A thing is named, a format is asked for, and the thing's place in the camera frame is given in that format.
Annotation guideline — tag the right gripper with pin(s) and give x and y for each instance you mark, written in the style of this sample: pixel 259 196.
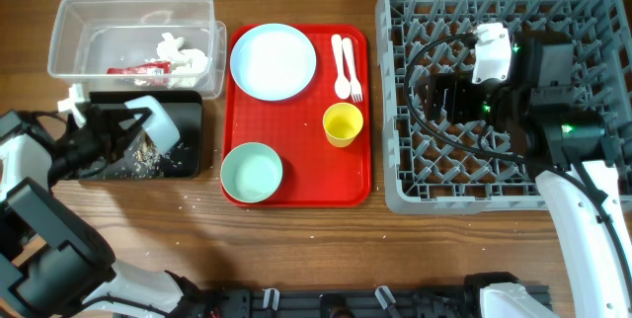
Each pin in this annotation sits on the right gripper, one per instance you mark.
pixel 460 86

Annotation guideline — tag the light blue bowl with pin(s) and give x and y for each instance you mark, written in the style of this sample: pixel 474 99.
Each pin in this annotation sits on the light blue bowl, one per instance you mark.
pixel 159 126

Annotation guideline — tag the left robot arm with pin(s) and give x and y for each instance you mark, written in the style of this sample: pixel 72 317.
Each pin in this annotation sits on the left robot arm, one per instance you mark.
pixel 52 261

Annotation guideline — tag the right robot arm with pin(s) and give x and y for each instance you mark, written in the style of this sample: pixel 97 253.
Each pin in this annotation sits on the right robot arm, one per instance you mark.
pixel 520 84

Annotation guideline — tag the black waste tray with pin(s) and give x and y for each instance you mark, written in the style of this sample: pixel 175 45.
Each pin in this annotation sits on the black waste tray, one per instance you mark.
pixel 185 108

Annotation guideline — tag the light blue plate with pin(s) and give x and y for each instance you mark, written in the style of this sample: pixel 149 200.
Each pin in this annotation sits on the light blue plate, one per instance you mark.
pixel 273 62

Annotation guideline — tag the yellow plastic cup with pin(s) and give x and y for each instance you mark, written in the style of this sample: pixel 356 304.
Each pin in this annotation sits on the yellow plastic cup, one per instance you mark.
pixel 342 123

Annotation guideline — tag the mint green bowl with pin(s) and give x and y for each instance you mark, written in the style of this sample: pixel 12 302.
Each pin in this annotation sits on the mint green bowl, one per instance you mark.
pixel 251 172

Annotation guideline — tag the white plastic fork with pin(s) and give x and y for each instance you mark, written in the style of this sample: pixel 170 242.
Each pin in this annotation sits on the white plastic fork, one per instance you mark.
pixel 348 50

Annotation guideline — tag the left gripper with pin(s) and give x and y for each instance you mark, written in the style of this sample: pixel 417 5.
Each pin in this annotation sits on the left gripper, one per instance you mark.
pixel 110 131

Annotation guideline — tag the red snack wrapper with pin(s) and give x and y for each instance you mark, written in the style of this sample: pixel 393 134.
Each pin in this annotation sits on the red snack wrapper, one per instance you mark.
pixel 140 71

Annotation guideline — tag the clear plastic waste bin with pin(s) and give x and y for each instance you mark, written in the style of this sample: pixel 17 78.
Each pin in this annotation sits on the clear plastic waste bin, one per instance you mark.
pixel 91 36

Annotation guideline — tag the red serving tray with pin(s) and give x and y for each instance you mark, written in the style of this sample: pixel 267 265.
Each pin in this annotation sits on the red serving tray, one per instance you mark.
pixel 315 173

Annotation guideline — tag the grey dishwasher rack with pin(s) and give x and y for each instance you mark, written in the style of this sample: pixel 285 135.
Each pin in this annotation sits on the grey dishwasher rack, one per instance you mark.
pixel 453 168

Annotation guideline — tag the white plastic spoon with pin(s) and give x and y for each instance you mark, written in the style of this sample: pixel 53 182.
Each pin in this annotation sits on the white plastic spoon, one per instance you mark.
pixel 342 84

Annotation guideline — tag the food scraps pile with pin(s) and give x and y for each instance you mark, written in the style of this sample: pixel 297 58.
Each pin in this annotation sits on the food scraps pile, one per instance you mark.
pixel 142 161

